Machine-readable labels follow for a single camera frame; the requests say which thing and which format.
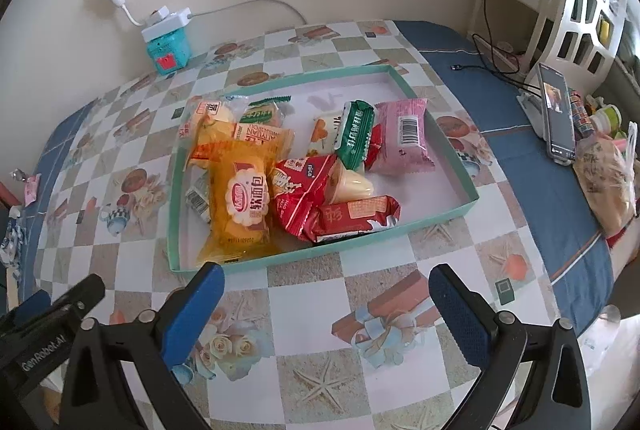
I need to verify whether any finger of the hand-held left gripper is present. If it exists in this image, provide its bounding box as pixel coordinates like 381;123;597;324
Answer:
47;274;107;317
0;290;52;336

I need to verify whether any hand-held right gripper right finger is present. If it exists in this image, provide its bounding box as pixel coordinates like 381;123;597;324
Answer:
427;262;592;430

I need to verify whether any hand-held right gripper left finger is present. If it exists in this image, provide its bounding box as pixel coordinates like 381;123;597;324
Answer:
59;261;226;430

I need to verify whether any pale green striped packet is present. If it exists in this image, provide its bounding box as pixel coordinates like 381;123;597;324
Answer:
185;170;213;223

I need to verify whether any yellow snack packet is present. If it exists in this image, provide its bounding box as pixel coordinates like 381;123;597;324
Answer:
197;150;281;263

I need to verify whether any teal cardboard tray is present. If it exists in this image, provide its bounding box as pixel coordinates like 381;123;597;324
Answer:
167;64;480;273

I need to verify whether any dark red snack packet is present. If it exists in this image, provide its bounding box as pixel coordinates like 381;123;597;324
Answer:
312;195;402;245

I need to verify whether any bright red snack packet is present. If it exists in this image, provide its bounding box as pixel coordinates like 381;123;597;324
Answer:
270;154;346;243

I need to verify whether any cream jelly cup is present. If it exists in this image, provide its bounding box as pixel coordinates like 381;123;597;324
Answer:
327;162;376;205

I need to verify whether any pink long snack packet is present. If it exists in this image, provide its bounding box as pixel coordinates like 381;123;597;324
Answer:
367;98;436;175

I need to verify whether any cream orange bread packet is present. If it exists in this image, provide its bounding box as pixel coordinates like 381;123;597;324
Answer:
187;115;296;171

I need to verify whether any dark green snack packet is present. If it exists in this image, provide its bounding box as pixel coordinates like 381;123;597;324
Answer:
334;100;376;171

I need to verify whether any round bun clear packet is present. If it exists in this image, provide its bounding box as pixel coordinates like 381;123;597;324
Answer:
179;97;248;138

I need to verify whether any green cow-print bun packet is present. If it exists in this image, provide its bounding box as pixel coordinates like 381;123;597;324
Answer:
240;94;292;128

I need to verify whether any white orange snack packet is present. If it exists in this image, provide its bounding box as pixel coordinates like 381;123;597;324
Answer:
312;114;346;158

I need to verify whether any crumpled blue white wrapper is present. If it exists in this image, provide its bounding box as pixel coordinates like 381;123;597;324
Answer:
0;205;26;291

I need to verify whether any small pink candy packet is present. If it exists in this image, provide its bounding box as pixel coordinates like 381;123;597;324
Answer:
22;175;42;205

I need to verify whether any checkered printed tablecloth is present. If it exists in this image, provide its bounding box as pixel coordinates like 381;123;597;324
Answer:
0;18;621;430

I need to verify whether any filled plastic bag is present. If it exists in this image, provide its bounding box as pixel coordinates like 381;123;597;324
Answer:
572;137;638;235

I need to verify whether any white phone stand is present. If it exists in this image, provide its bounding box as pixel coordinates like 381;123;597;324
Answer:
516;80;551;141

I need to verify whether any black smartphone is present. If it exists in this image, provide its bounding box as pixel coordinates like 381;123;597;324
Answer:
537;62;577;163

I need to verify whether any patterned tape roll stack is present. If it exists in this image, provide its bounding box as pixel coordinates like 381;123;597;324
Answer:
570;90;596;141

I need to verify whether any green white tape roll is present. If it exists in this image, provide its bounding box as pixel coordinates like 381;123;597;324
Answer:
595;104;623;135

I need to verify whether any teal tin box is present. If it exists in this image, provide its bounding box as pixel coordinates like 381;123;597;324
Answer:
142;30;193;75

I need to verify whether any white power strip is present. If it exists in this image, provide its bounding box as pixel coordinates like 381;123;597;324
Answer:
140;7;193;43

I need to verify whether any black usb cable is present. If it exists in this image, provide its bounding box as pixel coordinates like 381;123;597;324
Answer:
450;64;531;90

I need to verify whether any white power cable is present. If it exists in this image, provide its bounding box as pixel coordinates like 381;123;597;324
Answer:
190;0;308;25

